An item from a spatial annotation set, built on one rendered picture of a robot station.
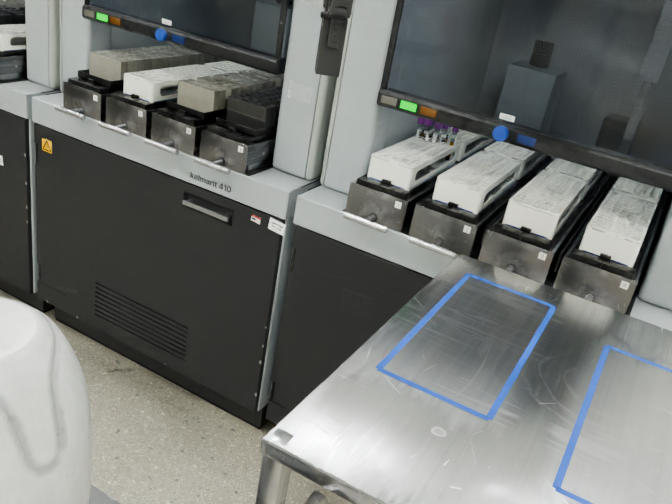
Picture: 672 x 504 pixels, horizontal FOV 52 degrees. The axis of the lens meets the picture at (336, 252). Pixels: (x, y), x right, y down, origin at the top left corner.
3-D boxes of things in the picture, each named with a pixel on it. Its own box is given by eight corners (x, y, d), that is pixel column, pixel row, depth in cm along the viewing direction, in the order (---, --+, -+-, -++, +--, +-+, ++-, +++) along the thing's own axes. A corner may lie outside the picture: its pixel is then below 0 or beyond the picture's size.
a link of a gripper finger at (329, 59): (347, 18, 83) (348, 19, 82) (338, 76, 86) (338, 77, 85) (323, 14, 83) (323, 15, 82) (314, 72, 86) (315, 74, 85)
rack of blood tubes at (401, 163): (418, 155, 171) (423, 132, 169) (454, 167, 168) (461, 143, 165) (364, 181, 147) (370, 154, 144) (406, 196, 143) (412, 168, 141)
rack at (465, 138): (460, 135, 197) (465, 114, 195) (492, 145, 193) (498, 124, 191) (420, 154, 173) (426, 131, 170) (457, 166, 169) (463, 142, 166)
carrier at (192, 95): (218, 115, 168) (220, 90, 165) (213, 116, 166) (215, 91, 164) (181, 102, 172) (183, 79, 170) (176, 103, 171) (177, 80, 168)
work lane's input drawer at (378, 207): (452, 153, 204) (460, 124, 200) (496, 167, 198) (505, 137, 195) (334, 217, 144) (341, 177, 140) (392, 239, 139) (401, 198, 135)
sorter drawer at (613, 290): (607, 201, 186) (618, 170, 182) (660, 218, 181) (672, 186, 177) (545, 297, 127) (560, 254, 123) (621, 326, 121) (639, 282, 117)
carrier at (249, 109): (269, 132, 162) (272, 107, 160) (264, 133, 161) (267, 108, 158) (230, 119, 167) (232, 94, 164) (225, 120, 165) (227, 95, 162)
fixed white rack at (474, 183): (475, 174, 165) (481, 149, 163) (514, 186, 162) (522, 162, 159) (429, 204, 141) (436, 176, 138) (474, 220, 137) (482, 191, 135)
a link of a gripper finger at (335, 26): (344, 4, 82) (348, 7, 79) (337, 47, 84) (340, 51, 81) (332, 2, 81) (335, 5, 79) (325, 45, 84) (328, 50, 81)
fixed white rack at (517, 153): (510, 150, 191) (516, 129, 189) (545, 161, 188) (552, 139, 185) (477, 172, 167) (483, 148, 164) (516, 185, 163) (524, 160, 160)
